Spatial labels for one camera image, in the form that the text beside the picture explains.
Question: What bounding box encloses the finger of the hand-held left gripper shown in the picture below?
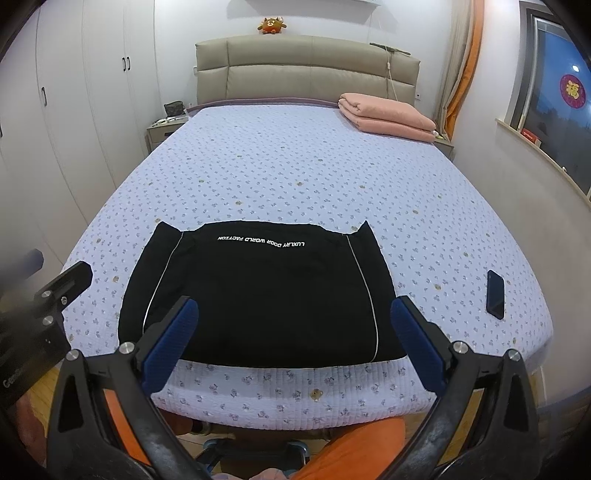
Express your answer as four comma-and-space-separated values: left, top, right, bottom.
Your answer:
28, 261, 93, 334

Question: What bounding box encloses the beige padded headboard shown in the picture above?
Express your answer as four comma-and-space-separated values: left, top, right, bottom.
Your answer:
195, 34, 422, 109

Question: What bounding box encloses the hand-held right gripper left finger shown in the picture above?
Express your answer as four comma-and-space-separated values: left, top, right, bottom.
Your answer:
46, 295, 200, 480

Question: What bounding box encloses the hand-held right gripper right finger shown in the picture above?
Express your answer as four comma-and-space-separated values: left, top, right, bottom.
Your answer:
390, 295, 541, 480

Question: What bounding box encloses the bed with floral quilted bedspread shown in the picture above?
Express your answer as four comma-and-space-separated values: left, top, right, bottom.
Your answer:
60, 99, 555, 432

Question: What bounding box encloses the grey nightstand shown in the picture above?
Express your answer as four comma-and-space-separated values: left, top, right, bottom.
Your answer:
146, 115, 190, 155
431, 131, 456, 161

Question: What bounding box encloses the orange plush toy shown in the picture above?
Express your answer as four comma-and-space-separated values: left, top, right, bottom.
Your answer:
257, 17, 288, 36

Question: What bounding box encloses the black hooded jacket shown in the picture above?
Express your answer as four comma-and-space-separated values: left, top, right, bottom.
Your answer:
117, 220, 407, 370

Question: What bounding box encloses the black smartphone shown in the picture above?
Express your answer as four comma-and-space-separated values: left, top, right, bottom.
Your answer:
486, 270, 507, 319

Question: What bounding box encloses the pink folded blanket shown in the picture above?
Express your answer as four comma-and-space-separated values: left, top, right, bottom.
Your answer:
338, 92, 437, 144

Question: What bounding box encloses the white charging cable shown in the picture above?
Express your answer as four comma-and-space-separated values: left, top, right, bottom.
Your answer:
387, 50, 403, 100

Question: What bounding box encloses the white window sill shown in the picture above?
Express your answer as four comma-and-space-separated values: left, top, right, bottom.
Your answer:
496, 117, 591, 204

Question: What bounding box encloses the window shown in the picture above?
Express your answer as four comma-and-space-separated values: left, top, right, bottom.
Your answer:
505, 14, 591, 195

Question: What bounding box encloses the white wardrobe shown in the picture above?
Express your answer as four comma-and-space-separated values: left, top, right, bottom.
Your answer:
0, 0, 155, 273

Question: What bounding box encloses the orange and white curtain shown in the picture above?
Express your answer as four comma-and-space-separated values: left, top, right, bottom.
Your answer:
436, 0, 485, 136

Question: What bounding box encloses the red round window decoration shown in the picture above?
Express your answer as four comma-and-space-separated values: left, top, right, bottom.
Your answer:
558, 74, 588, 110

